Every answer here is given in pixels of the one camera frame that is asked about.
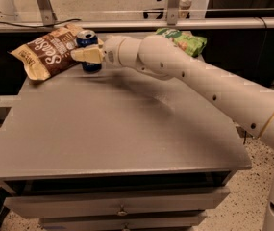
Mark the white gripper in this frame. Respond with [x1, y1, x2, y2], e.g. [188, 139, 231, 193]
[71, 38, 121, 67]

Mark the blue pepsi can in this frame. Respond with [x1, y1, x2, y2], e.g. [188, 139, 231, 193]
[76, 30, 102, 74]

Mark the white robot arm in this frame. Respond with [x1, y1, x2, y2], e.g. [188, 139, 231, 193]
[71, 35, 274, 231]

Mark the brown white chip bag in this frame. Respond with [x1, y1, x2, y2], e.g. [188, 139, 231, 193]
[11, 24, 84, 82]

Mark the grey drawer cabinet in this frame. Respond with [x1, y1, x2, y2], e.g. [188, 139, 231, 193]
[0, 32, 253, 231]

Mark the green snack bag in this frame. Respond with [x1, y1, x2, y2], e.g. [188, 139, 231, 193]
[156, 28, 207, 58]

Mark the lower grey drawer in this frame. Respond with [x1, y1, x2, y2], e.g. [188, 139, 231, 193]
[40, 211, 206, 231]

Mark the grey drawer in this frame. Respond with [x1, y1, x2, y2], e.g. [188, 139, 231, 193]
[40, 211, 206, 231]
[5, 187, 230, 218]

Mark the upper grey drawer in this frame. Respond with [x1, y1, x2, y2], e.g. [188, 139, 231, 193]
[5, 187, 230, 218]

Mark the metal rail frame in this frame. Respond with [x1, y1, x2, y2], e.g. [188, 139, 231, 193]
[0, 0, 274, 31]

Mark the black cable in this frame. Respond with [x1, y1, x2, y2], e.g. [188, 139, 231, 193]
[0, 18, 83, 30]

